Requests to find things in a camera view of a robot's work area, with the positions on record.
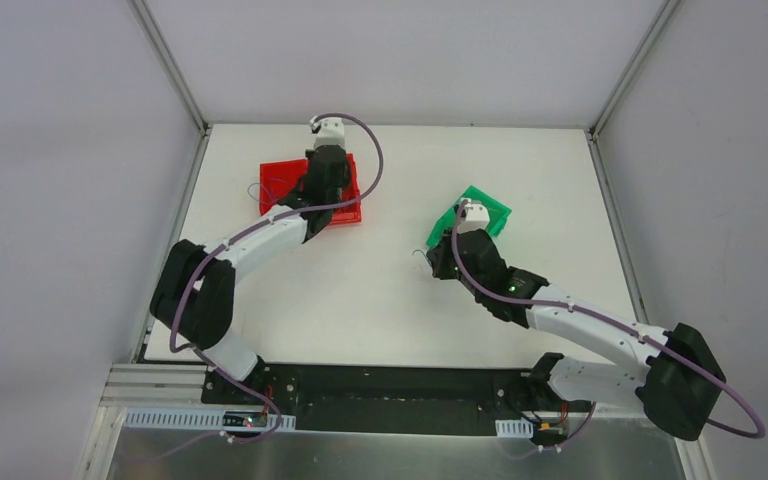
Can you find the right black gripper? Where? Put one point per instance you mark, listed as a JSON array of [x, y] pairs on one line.
[[475, 241]]

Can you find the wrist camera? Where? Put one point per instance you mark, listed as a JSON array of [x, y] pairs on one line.
[[471, 215], [328, 131]]

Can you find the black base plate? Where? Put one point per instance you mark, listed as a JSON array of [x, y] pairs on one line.
[[405, 400]]

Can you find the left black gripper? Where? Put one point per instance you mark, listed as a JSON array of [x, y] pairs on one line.
[[326, 159]]

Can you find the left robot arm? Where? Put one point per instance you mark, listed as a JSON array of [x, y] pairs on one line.
[[196, 288]]

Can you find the green bin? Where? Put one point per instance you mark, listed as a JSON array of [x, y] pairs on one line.
[[498, 211]]

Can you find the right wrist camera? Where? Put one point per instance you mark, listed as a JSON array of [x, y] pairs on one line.
[[471, 215]]

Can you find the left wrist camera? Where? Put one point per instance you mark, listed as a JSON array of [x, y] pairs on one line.
[[328, 131]]

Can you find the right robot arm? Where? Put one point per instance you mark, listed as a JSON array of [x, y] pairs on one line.
[[668, 375]]

